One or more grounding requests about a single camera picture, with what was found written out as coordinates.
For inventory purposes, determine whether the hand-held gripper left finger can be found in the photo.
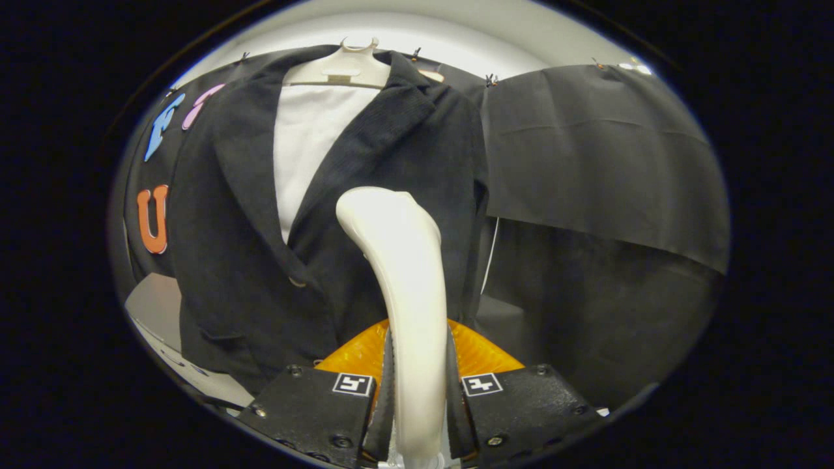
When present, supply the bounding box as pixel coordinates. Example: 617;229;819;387
236;319;395;469

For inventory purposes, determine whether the grey cabinet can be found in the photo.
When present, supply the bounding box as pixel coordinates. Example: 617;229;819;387
124;272;255;410

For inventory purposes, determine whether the thin white wall cable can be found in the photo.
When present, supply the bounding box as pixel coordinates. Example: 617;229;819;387
480;217;501;295

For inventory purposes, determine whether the black backdrop cloth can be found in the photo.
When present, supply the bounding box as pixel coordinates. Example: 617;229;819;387
108;49;730;411

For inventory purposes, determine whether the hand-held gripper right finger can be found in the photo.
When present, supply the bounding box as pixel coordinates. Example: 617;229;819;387
446;319;603;469

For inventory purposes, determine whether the white shirt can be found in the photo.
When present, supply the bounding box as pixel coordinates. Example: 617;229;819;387
274;83;382;245

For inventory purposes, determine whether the black blazer jacket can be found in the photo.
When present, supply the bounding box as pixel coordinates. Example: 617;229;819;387
168;44;489;397

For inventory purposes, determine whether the white garment steamer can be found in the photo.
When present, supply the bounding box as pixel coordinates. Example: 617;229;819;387
336;187;449;469

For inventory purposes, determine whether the white plastic hanger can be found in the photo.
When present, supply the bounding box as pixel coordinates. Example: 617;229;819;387
283;37;392;89

